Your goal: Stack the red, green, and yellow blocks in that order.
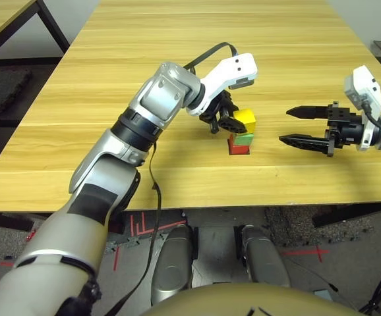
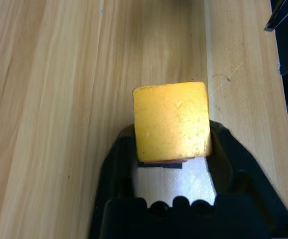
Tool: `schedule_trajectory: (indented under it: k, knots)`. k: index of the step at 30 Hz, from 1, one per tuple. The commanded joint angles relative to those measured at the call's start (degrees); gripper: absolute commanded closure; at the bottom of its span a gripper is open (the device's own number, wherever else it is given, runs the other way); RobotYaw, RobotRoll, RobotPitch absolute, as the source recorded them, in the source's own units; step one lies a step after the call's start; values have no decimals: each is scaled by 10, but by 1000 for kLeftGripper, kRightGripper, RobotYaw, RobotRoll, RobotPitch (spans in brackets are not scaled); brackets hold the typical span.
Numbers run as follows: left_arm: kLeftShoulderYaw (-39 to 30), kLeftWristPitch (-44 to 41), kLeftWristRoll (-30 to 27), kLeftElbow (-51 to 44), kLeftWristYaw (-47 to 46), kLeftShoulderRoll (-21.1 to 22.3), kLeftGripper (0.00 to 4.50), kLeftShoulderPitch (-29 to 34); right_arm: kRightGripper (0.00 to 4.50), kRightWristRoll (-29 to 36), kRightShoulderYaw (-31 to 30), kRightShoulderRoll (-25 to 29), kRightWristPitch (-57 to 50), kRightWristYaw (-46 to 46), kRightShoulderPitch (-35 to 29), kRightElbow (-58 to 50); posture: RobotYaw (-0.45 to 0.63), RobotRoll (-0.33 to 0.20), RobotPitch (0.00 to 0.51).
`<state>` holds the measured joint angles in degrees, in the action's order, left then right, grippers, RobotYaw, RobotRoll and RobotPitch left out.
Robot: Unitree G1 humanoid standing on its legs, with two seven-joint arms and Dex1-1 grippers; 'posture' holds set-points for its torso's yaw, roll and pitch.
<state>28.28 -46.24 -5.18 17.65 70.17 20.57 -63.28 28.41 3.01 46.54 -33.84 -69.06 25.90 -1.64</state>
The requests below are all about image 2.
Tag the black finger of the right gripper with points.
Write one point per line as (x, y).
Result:
(286, 12)

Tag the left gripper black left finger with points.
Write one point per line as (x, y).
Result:
(114, 169)

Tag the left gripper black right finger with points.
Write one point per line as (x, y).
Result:
(236, 169)

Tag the yellow wooden cube block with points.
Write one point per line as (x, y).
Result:
(171, 122)

